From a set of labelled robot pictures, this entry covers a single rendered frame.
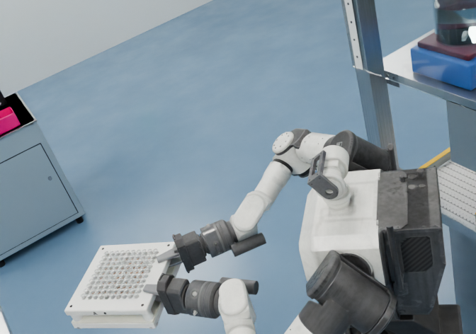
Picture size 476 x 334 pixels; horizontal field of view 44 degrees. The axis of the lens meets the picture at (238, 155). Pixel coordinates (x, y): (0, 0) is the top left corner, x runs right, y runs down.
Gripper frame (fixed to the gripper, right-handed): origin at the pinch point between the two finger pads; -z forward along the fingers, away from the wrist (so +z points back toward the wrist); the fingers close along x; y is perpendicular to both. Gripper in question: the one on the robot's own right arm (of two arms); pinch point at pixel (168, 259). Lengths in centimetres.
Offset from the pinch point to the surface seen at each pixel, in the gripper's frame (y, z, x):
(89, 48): 475, -6, 100
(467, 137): -17, 83, -12
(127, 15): 485, 43, 84
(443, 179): 6, 90, 20
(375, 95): 9, 72, -18
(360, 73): 13, 70, -24
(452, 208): -7, 84, 20
